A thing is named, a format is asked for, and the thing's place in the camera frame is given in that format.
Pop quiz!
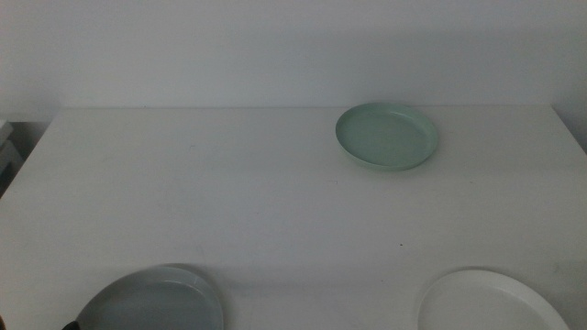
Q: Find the grey shallow bowl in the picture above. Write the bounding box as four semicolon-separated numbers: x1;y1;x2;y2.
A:
75;265;225;330

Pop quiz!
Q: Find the pale green shallow bowl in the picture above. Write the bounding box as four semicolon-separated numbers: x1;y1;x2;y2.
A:
335;102;439;172

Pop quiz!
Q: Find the white shallow bowl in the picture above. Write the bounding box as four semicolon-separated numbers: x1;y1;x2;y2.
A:
416;269;571;330

